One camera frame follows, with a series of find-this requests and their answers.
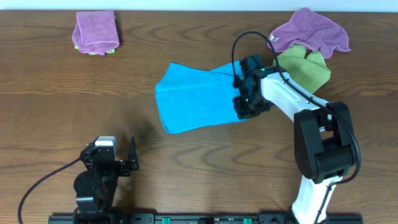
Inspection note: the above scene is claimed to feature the blue microfibre cloth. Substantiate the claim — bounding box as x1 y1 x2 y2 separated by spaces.
155 61 242 134

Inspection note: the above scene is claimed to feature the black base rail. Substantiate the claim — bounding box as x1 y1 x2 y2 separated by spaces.
48 212 364 224

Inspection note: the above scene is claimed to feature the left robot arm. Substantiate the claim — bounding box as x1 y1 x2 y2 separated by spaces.
72 136 139 224

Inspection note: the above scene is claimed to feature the crumpled purple cloth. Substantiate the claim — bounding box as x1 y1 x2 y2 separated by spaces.
269 7 351 59

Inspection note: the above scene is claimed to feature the crumpled olive green cloth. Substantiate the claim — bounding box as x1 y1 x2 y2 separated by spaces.
277 45 331 93

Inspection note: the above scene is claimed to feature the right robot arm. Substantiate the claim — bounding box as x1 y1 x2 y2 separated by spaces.
233 67 361 223

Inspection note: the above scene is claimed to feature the folded purple cloth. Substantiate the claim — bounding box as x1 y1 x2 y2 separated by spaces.
72 11 120 52

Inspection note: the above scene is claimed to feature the folded green cloth underneath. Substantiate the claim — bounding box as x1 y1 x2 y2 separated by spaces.
74 45 116 55

